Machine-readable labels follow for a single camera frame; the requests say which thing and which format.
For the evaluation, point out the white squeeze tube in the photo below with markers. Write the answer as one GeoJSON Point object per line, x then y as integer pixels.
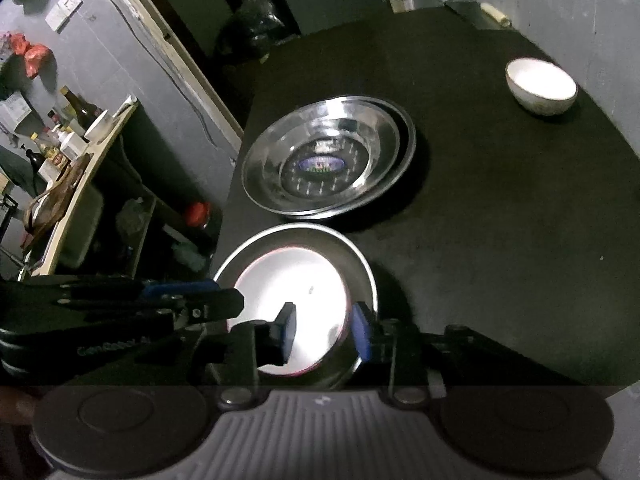
{"type": "Point", "coordinates": [127, 105]}

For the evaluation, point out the red-capped dark bottle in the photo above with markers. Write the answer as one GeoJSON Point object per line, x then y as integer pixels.
{"type": "Point", "coordinates": [199, 214]}

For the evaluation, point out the pale wooden counter shelf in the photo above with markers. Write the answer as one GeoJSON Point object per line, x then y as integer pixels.
{"type": "Point", "coordinates": [75, 200]}

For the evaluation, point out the group of small condiment bottles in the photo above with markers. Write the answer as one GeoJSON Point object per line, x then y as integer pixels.
{"type": "Point", "coordinates": [45, 147]}

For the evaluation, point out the white ceramic bowl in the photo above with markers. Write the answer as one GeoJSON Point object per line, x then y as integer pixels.
{"type": "Point", "coordinates": [540, 85]}
{"type": "Point", "coordinates": [97, 127]}
{"type": "Point", "coordinates": [295, 285]}

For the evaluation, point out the green plastic bottle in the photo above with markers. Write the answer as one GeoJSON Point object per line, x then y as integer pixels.
{"type": "Point", "coordinates": [192, 257]}

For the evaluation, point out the white wall switch panel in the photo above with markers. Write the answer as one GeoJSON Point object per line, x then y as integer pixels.
{"type": "Point", "coordinates": [64, 7]}

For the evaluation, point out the small white carton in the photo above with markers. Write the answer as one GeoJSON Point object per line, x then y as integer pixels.
{"type": "Point", "coordinates": [74, 144]}

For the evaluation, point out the grey crumpled bag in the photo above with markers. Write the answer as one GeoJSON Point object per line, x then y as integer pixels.
{"type": "Point", "coordinates": [135, 217]}

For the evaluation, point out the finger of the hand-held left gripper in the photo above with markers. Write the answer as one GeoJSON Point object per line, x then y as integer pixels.
{"type": "Point", "coordinates": [185, 288]}
{"type": "Point", "coordinates": [220, 305]}

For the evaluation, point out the large steel basin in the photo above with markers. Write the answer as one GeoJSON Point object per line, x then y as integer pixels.
{"type": "Point", "coordinates": [408, 140]}

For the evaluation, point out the small steel bowl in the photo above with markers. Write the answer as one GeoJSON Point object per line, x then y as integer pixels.
{"type": "Point", "coordinates": [362, 282]}

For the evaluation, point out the brown wooden board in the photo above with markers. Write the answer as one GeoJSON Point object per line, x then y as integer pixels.
{"type": "Point", "coordinates": [55, 200]}

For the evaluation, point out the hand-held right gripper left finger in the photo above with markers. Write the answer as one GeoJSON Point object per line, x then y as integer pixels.
{"type": "Point", "coordinates": [287, 331]}

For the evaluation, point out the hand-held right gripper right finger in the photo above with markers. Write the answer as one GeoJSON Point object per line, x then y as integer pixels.
{"type": "Point", "coordinates": [361, 332]}

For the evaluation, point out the steel plate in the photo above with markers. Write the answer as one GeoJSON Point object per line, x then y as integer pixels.
{"type": "Point", "coordinates": [325, 160]}

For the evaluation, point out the red plastic bag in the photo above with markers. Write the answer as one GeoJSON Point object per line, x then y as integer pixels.
{"type": "Point", "coordinates": [19, 42]}
{"type": "Point", "coordinates": [37, 57]}

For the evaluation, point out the black plastic bag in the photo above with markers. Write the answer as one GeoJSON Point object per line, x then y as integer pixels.
{"type": "Point", "coordinates": [255, 25]}

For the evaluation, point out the dark glass bottle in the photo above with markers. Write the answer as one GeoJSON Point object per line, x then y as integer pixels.
{"type": "Point", "coordinates": [85, 110]}

